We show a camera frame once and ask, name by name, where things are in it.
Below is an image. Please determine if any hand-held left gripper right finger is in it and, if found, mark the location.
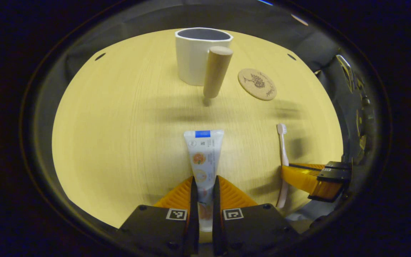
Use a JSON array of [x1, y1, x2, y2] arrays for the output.
[[212, 175, 300, 257]]

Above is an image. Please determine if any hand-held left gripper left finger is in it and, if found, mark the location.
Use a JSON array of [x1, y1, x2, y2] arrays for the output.
[[116, 176, 199, 257]]

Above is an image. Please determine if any silver metal bar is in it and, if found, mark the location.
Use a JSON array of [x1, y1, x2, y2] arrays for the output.
[[336, 54, 353, 94]]

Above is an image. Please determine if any round wooden coaster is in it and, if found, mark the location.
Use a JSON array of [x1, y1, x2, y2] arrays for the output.
[[238, 68, 278, 101]]

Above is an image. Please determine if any white cup with wooden handle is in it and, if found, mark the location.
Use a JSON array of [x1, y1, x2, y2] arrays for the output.
[[175, 27, 234, 99]]

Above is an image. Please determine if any white toothpaste tube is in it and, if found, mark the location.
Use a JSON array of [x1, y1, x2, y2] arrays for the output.
[[183, 129, 224, 232]]

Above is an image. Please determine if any pale pink toothbrush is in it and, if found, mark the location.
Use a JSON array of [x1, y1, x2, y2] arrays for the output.
[[276, 123, 290, 209]]

